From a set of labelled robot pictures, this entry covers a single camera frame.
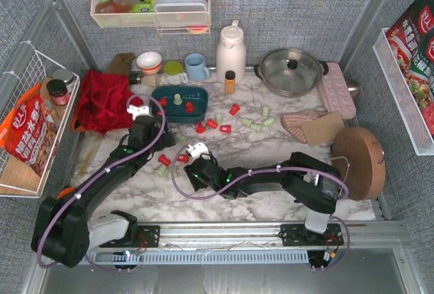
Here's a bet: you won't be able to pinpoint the white wall basket top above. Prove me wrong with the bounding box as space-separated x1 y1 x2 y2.
90 0 211 34

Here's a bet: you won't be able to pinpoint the red lid jar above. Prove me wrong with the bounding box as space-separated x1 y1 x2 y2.
46 79 70 106

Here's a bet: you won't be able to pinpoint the clear plastic containers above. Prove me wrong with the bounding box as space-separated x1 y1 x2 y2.
153 0 208 27

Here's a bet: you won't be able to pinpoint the green lid white cup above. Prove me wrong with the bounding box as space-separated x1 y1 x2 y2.
163 61 189 85

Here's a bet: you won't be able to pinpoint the green capsule right left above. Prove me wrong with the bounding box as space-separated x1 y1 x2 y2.
241 118 252 127

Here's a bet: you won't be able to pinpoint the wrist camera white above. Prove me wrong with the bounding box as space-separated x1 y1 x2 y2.
186 142 210 160
127 104 152 121

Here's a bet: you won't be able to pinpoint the red cloth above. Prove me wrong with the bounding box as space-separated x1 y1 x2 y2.
73 70 133 135

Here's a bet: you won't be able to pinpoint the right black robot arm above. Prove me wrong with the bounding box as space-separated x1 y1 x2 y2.
184 152 345 234

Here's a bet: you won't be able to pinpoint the teal storage basket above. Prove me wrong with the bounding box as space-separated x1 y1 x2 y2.
151 86 209 124

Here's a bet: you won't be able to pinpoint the white thermos jug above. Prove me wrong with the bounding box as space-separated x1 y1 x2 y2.
216 20 247 83

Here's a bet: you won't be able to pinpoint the green capsule right low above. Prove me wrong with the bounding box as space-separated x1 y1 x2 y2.
250 123 263 133

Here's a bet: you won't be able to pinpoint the silver lid jar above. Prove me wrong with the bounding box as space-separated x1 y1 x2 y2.
52 68 75 93

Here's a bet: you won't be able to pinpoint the red seasoning bag left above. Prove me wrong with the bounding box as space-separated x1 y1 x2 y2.
1 83 57 177

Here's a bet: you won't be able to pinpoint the green capsule right cluster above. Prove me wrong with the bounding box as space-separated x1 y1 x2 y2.
263 117 275 127

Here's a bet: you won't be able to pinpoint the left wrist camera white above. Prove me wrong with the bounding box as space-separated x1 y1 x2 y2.
127 104 152 121

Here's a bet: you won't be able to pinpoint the brown cardboard sheet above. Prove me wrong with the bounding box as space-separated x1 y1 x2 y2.
302 112 344 147

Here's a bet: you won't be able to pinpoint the red capsule number two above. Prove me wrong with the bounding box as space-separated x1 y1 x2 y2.
220 125 232 133

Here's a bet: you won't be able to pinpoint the orange tray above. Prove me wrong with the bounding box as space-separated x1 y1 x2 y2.
70 117 86 132

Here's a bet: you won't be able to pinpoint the blue mug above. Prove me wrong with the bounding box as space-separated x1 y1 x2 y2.
184 54 210 81

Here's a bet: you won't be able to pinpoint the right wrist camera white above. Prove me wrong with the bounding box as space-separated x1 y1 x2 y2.
186 142 210 160

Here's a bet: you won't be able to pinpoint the green capsule upper right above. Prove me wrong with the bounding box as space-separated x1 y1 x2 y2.
262 106 270 119

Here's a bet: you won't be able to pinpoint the orange cup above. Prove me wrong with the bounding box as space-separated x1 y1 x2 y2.
56 187 76 200

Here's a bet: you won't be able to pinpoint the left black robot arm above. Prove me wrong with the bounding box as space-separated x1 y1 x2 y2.
31 114 176 268

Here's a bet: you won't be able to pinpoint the orange spice jar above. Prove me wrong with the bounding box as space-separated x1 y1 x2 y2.
224 70 235 93

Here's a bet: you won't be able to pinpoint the white wire basket left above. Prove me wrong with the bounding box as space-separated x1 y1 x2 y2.
1 49 81 198

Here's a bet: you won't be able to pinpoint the brown cloth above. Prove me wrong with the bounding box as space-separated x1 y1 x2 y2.
105 53 136 76

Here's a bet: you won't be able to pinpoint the white orange striped bowl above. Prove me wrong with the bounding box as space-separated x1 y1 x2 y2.
136 51 162 74

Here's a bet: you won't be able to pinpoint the green capsule lower left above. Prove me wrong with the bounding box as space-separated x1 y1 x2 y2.
155 165 167 177

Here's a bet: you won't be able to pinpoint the red capsule two lower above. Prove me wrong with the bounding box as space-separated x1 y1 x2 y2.
176 154 190 164

